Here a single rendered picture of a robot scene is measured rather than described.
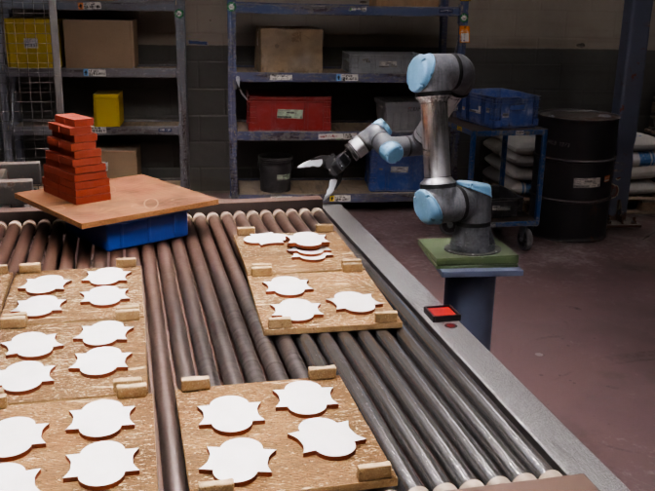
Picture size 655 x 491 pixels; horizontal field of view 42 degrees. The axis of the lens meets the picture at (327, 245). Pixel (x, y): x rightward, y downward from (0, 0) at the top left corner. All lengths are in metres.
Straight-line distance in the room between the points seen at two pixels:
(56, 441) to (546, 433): 0.92
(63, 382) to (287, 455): 0.55
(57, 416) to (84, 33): 5.32
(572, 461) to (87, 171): 1.84
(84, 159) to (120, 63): 4.00
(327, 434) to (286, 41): 5.28
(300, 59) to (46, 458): 5.38
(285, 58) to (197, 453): 5.32
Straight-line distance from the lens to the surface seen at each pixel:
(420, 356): 1.99
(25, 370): 1.92
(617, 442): 3.68
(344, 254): 2.64
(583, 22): 7.86
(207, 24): 7.23
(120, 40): 6.82
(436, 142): 2.70
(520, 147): 6.83
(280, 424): 1.65
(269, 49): 6.65
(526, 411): 1.80
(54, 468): 1.57
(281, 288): 2.31
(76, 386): 1.84
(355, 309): 2.17
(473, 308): 2.85
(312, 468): 1.52
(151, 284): 2.44
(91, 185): 2.88
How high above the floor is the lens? 1.74
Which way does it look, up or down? 17 degrees down
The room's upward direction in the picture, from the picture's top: 1 degrees clockwise
